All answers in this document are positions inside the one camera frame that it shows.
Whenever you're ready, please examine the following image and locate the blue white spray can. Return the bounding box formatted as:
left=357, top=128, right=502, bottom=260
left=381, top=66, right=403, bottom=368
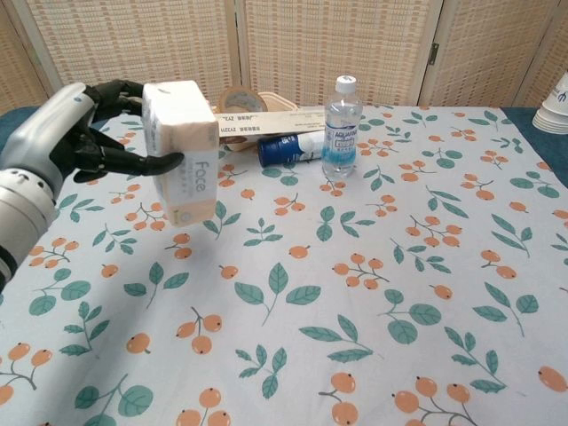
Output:
left=257, top=130, right=327, bottom=169

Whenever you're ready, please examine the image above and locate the floral printed tablecloth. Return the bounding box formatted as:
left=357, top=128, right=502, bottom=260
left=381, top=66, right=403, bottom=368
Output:
left=0, top=105, right=568, bottom=426

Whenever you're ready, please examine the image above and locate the brown tape roll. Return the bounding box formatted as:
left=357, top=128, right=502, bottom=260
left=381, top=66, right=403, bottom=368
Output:
left=219, top=86, right=266, bottom=113

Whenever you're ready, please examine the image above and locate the clear water bottle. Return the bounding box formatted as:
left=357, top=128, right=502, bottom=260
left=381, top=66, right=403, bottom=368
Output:
left=321, top=75, right=363, bottom=178

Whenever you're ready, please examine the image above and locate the woven folding screen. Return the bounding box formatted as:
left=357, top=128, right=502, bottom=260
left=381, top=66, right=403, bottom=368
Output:
left=0, top=0, right=568, bottom=116

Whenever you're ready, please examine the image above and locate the long white cardboard box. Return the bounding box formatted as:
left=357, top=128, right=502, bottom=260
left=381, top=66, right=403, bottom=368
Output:
left=212, top=105, right=332, bottom=138

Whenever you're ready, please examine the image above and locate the white paper cup stack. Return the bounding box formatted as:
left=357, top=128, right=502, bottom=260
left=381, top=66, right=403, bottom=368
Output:
left=532, top=70, right=568, bottom=134

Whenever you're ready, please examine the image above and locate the white tissue pack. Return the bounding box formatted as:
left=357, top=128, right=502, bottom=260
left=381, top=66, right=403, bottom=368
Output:
left=140, top=79, right=221, bottom=228

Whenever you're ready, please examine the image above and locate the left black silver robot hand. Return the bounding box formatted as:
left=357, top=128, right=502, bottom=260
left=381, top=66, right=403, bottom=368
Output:
left=0, top=79, right=185, bottom=196

